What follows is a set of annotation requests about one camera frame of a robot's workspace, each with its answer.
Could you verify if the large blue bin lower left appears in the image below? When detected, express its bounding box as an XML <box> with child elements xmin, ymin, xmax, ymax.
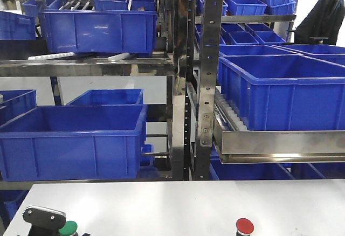
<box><xmin>1</xmin><ymin>105</ymin><xmax>147</xmax><ymax>182</ymax></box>

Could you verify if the large blue bin upper left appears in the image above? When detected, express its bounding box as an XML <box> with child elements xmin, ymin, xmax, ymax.
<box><xmin>40</xmin><ymin>10</ymin><xmax>157</xmax><ymax>54</ymax></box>

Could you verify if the red push button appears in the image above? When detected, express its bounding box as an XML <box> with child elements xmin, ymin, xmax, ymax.
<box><xmin>236</xmin><ymin>218</ymin><xmax>254</xmax><ymax>236</ymax></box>

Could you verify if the large blue bin right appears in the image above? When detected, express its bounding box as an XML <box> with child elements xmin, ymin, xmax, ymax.
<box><xmin>218</xmin><ymin>54</ymin><xmax>344</xmax><ymax>131</ymax></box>

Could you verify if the green push button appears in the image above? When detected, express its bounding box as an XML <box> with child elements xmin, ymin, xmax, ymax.
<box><xmin>58</xmin><ymin>220</ymin><xmax>78</xmax><ymax>236</ymax></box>

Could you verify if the blue bin behind lower left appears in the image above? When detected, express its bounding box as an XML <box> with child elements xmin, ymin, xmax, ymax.
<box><xmin>66</xmin><ymin>89</ymin><xmax>144</xmax><ymax>106</ymax></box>

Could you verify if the black jacket on chair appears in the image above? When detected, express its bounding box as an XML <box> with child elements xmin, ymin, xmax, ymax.
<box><xmin>294</xmin><ymin>0</ymin><xmax>344</xmax><ymax>45</ymax></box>

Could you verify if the large blue bin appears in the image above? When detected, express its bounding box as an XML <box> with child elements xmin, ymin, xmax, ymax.
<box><xmin>218</xmin><ymin>54</ymin><xmax>344</xmax><ymax>131</ymax></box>
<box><xmin>1</xmin><ymin>105</ymin><xmax>147</xmax><ymax>182</ymax></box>
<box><xmin>40</xmin><ymin>10</ymin><xmax>157</xmax><ymax>54</ymax></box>

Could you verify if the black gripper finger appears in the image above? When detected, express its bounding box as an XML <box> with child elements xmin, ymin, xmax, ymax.
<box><xmin>22</xmin><ymin>205</ymin><xmax>66</xmax><ymax>235</ymax></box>

